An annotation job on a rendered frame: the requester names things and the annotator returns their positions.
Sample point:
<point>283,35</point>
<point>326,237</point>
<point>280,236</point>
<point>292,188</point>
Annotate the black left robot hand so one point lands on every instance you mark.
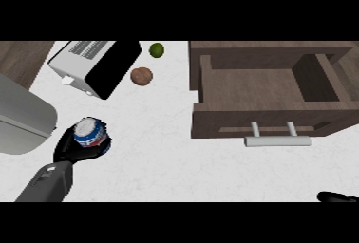
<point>73,151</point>

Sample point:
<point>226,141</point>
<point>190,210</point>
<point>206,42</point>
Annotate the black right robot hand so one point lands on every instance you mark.
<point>336,197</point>

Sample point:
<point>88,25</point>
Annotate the blue soda can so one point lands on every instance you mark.
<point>88,135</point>

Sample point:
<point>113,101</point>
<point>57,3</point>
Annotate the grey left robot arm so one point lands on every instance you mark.
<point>48,185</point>

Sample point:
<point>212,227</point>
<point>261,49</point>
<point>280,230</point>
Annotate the brown wooden drawer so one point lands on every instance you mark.
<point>261,104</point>

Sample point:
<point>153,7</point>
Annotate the grey rounded appliance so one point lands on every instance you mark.
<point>20,120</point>

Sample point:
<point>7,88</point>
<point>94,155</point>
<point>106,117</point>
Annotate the white and black toaster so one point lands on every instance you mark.
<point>96,68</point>

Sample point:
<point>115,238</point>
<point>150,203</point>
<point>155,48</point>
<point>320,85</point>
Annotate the brown round fruit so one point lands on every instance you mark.
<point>141,76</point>

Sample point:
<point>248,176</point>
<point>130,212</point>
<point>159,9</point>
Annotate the brown wooden panel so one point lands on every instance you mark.
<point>20,60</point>

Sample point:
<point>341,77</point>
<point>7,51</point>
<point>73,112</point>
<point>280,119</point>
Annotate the green lime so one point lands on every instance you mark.
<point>156,50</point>

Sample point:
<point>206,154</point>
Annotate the brown wooden cabinet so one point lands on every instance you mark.
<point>270,49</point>

